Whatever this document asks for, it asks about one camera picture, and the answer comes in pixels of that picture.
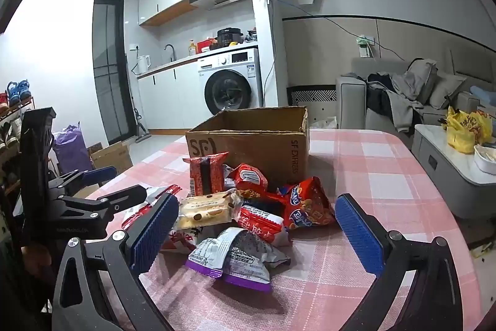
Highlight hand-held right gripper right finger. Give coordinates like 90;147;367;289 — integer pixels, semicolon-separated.
334;193;466;331

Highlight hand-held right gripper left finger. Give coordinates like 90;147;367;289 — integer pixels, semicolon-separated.
51;192;181;331

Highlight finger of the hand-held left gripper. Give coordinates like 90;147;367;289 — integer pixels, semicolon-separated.
47;166;118;197
90;184;147;216

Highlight red white snack packet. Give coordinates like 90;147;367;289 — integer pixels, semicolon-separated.
122;186;183;231

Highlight white brown snack bag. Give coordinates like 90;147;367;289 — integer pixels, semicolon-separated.
161;226;202;252

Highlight silver purple snack packet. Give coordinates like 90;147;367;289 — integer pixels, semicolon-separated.
217;226;291;293
185;234;241;279

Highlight cream cake snack packet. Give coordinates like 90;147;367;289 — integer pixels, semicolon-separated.
176;189;243;230

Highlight large red chip bag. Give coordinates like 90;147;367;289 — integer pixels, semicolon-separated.
279;177;336;231

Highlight red black noodle packet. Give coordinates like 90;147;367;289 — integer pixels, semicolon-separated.
183;152;230;197

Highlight red white-label snack packet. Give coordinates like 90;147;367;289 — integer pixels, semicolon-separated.
237;204;292;246

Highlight small red snack packet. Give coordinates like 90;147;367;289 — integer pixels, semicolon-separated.
228;163;269;200

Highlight brown cardboard box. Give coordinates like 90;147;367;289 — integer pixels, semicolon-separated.
185;106;310;196

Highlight printed cardboard floor box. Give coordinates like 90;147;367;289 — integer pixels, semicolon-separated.
90;141;134;174

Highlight purple bag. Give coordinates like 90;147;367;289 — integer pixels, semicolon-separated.
52;123;94;174

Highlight shoe rack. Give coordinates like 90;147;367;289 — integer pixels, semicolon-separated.
0;98;35;192

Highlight upright vacuum cleaner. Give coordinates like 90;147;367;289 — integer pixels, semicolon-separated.
132;106;152;143

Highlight pink plaid tablecloth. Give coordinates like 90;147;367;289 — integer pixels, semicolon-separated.
83;127;466;331

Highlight blue shoes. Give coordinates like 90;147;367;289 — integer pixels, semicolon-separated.
6;80;32;107

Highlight dark glass door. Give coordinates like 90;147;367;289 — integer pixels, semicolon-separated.
92;0;130;145

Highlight white kitchen base cabinets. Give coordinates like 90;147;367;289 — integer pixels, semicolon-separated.
136;61;202;130

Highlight white coffee table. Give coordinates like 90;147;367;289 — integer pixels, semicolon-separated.
411;123;496;219

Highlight white plastic bag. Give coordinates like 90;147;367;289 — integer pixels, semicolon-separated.
312;116;338;129

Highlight grey sofa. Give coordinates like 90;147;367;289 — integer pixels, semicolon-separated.
335;56;496;140

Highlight black patterned low panel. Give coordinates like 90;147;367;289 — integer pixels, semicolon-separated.
287;85;338;122

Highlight black clothing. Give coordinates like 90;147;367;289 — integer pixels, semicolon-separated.
366;73;396;110

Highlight yellow plastic bag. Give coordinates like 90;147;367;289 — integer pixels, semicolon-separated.
444;106;494;154

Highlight white bowl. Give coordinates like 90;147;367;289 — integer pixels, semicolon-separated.
473;144;496;174

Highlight grey clothing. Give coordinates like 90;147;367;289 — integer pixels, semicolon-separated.
382;60;438;134

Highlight grey pillow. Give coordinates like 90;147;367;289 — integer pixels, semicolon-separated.
428;73;467;110

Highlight white washing machine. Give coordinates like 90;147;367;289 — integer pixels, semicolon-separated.
197;48;261;116

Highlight blue cloth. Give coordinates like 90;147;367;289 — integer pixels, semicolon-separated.
471;85;496;101

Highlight black pressure cooker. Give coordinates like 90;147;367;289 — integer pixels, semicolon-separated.
216;28;244;48

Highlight wall power socket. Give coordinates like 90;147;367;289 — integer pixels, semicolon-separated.
356;34;376;58

